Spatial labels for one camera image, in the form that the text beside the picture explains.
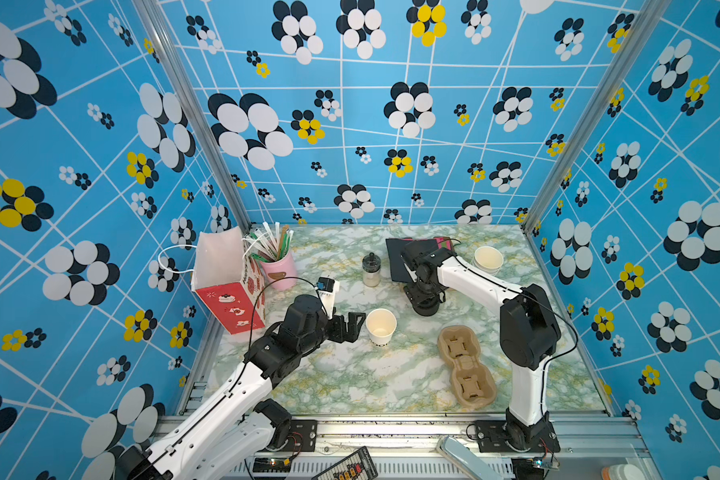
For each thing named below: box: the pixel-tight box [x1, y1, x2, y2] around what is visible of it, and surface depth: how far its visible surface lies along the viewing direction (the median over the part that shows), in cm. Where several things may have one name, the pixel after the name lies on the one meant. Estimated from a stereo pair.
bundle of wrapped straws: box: [242, 221, 294, 262], surface depth 96 cm
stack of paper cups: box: [473, 246, 504, 275], surface depth 93 cm
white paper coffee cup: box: [365, 308, 397, 347], surface depth 86 cm
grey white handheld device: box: [435, 436, 498, 480], surface depth 68 cm
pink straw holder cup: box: [260, 252, 297, 291], surface depth 96 cm
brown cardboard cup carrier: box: [437, 325, 497, 411], surface depth 80 cm
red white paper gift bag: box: [191, 226, 267, 335], surface depth 82 cm
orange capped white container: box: [602, 463, 646, 480], surface depth 65 cm
